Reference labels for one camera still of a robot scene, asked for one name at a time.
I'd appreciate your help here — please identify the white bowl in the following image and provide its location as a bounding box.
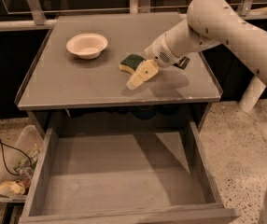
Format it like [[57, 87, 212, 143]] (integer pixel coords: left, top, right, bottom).
[[66, 34, 108, 60]]

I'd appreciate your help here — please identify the green yellow sponge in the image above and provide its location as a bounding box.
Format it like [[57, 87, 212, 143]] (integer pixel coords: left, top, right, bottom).
[[119, 54, 145, 74]]

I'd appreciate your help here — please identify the black flat snack packet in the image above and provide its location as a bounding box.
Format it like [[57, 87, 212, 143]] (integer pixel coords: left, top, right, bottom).
[[175, 57, 190, 69]]

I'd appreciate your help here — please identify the metal railing frame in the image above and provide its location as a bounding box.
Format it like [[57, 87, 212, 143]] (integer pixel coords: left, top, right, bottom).
[[0, 0, 267, 34]]

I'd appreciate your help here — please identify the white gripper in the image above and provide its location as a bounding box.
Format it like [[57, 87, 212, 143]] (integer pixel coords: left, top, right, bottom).
[[126, 33, 180, 90]]

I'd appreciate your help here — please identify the clear plastic bin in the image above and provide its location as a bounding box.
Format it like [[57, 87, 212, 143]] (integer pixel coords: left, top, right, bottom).
[[0, 125, 43, 203]]

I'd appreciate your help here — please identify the trash in bin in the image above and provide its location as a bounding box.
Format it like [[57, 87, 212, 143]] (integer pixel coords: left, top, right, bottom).
[[0, 145, 41, 199]]

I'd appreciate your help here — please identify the open grey top drawer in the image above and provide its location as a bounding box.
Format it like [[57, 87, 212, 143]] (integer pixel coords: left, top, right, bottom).
[[19, 122, 240, 224]]

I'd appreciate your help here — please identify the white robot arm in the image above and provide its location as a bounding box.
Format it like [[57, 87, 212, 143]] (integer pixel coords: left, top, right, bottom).
[[128, 0, 267, 89]]

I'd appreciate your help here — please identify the black cable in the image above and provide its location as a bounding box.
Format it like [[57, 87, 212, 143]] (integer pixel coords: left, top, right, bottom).
[[0, 121, 34, 177]]

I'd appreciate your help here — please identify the grey drawer cabinet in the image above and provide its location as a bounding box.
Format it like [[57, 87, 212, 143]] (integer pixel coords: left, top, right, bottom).
[[16, 13, 222, 132]]

